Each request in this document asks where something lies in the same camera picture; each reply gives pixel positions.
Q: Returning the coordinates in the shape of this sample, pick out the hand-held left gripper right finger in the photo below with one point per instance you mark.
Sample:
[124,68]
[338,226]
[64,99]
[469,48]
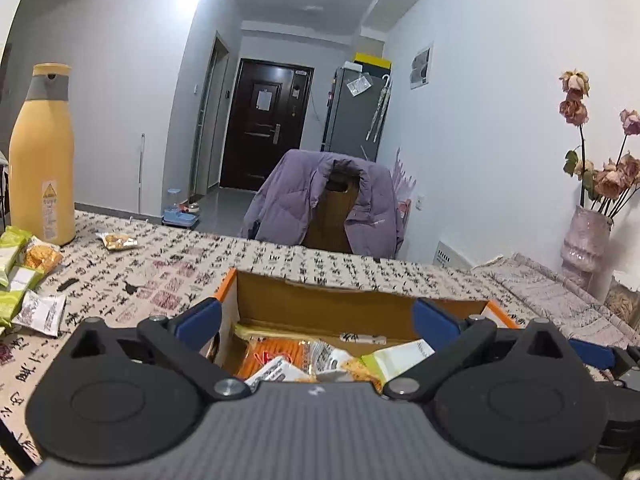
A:
[435,317]

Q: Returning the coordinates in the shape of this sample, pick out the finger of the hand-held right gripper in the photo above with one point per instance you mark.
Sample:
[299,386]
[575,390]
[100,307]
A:
[592,355]

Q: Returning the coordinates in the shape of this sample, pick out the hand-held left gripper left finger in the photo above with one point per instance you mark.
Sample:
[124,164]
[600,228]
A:
[200,316]

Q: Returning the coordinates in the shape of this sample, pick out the olive green snack packet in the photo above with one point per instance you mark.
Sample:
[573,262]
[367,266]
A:
[395,360]

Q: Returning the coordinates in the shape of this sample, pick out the large orange stick snack packet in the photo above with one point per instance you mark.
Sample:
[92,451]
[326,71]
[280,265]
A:
[270,352]

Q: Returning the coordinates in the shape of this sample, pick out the orange red cardboard box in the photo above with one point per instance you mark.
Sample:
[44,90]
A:
[325,305]

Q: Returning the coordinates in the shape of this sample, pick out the white radiator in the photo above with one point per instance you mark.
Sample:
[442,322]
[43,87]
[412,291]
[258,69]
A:
[447,255]

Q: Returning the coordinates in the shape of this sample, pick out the grey pink patterned blanket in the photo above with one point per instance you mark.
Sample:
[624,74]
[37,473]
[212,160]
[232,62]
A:
[545,295]

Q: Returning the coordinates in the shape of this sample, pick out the blue pet feeder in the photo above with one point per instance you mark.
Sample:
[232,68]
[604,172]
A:
[180,217]

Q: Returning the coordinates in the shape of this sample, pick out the pink textured vase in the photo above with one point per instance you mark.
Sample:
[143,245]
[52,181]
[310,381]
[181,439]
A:
[585,245]

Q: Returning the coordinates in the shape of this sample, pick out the small yellow snack packet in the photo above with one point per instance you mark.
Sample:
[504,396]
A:
[117,241]

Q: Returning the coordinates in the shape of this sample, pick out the small black object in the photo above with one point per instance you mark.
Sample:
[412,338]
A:
[67,285]

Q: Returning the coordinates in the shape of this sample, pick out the wooden chair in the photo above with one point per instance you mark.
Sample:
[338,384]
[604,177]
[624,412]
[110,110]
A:
[330,220]

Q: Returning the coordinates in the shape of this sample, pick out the purple padded jacket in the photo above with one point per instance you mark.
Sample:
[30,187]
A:
[285,200]

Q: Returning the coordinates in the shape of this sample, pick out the white mop stick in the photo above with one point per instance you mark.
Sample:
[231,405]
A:
[140,175]

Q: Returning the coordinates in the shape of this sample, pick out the small white snack packet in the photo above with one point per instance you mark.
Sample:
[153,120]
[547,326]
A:
[42,312]

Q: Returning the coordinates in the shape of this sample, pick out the small orange snack packet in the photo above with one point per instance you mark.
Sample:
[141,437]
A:
[44,257]

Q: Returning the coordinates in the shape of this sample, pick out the bunch of dried roses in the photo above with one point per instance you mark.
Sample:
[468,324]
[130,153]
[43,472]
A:
[607,180]

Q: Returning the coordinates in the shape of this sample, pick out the dark brown entrance door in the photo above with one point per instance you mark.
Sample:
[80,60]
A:
[260,150]

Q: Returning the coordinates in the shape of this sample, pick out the green white snack packet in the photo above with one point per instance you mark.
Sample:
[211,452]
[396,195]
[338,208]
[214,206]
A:
[25,278]

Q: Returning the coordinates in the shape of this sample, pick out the light green snack packet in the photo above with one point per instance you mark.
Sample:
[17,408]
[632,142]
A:
[10,306]
[11,250]

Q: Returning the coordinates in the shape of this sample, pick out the grey interior door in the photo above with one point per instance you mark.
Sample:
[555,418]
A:
[210,125]

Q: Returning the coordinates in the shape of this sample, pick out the yellow thermos bottle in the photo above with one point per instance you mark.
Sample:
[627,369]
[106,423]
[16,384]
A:
[42,170]

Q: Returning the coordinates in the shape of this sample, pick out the grey refrigerator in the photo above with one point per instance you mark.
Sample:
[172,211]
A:
[350,120]

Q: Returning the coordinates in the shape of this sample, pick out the folded white umbrella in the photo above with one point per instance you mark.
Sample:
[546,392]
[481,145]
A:
[382,100]

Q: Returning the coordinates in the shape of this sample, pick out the clear plastic bag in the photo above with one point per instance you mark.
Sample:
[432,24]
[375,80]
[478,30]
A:
[359,85]

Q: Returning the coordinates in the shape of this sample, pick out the yellow box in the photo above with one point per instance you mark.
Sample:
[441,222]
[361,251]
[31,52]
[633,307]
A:
[372,59]

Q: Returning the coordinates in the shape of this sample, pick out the white wall socket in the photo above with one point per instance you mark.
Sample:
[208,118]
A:
[420,202]

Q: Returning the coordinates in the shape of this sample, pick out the wall picture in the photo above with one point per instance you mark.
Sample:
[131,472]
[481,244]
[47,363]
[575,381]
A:
[421,66]

